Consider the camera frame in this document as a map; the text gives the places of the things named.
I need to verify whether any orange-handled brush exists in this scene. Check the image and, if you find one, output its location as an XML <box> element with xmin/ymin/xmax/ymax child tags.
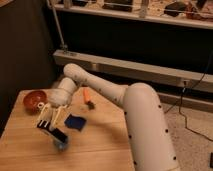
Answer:
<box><xmin>83</xmin><ymin>87</ymin><xmax>95</xmax><ymax>110</ymax></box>

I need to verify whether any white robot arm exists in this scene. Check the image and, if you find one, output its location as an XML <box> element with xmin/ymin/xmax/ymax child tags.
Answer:
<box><xmin>36</xmin><ymin>63</ymin><xmax>181</xmax><ymax>171</ymax></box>

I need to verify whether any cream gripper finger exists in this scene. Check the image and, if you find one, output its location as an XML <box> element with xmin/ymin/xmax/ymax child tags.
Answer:
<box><xmin>50</xmin><ymin>107</ymin><xmax>62</xmax><ymax>130</ymax></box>
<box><xmin>37</xmin><ymin>106</ymin><xmax>49</xmax><ymax>123</ymax></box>

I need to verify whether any black device on shelf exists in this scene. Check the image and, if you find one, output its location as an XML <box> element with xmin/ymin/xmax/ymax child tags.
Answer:
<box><xmin>164</xmin><ymin>1</ymin><xmax>187</xmax><ymax>17</ymax></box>

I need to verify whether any blue cloth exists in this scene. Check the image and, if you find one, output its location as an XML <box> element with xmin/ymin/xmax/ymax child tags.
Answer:
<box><xmin>64</xmin><ymin>115</ymin><xmax>86</xmax><ymax>131</ymax></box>

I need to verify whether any black cable on floor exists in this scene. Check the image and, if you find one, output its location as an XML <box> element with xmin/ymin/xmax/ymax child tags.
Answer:
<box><xmin>162</xmin><ymin>53</ymin><xmax>213</xmax><ymax>143</ymax></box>

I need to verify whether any red-brown bowl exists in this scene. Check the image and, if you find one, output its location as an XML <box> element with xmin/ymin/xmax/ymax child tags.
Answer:
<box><xmin>23</xmin><ymin>90</ymin><xmax>47</xmax><ymax>113</ymax></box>

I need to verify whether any metal shelf rail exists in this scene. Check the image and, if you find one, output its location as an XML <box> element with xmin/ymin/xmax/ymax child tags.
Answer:
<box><xmin>53</xmin><ymin>50</ymin><xmax>213</xmax><ymax>93</ymax></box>

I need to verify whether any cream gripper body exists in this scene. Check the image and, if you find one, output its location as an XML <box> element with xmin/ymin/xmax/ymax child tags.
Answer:
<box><xmin>37</xmin><ymin>102</ymin><xmax>66</xmax><ymax>115</ymax></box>

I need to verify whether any metal pole stand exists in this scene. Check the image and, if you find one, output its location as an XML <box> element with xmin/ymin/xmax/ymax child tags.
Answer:
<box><xmin>49</xmin><ymin>0</ymin><xmax>76</xmax><ymax>56</ymax></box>

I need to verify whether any blue-grey ceramic cup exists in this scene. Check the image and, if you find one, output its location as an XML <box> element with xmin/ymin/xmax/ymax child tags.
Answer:
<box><xmin>53</xmin><ymin>137</ymin><xmax>69</xmax><ymax>151</ymax></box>

